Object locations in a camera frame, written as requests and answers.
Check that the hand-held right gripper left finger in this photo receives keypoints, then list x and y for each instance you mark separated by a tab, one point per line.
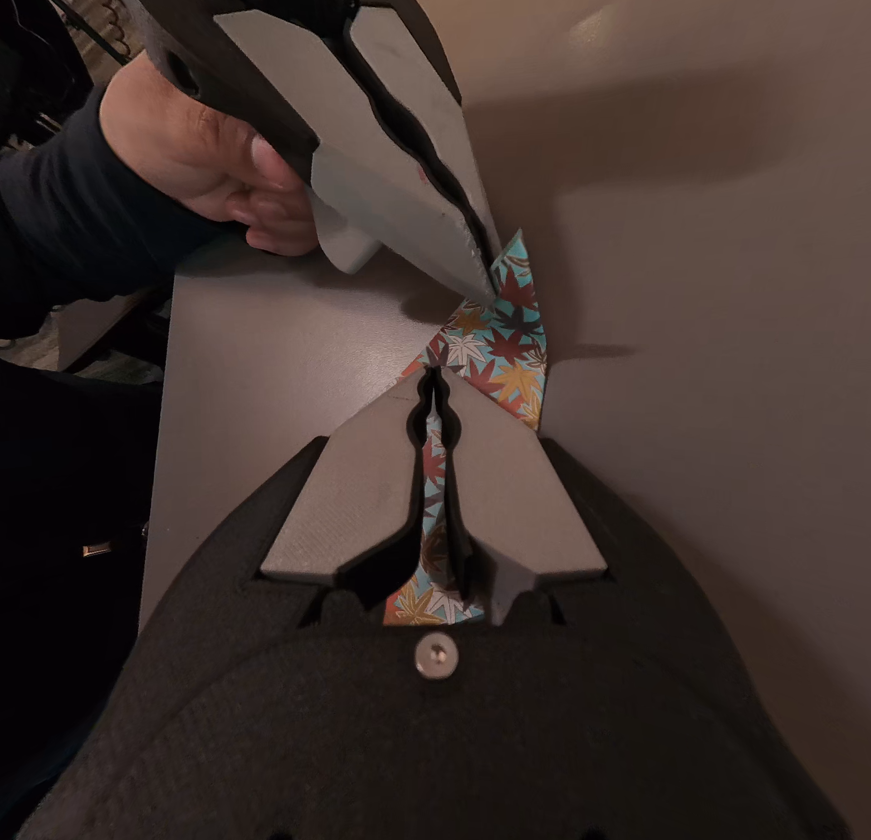
340	506

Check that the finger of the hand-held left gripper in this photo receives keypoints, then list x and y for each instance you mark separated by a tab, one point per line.
422	84
354	145

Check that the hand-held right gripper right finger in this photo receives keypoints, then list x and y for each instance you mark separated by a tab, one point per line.
524	506

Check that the maple leaf patterned origami paper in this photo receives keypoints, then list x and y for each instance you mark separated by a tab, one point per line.
503	370

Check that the person's left forearm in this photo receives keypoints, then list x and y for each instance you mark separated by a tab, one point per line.
68	207

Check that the person's left hand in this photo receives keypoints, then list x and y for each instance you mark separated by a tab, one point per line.
190	152

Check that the dark office chair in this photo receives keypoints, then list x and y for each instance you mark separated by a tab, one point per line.
41	71

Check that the person's dark clothed body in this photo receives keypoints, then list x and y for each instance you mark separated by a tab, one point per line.
61	479

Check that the black metal frame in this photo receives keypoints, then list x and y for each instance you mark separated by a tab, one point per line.
75	16

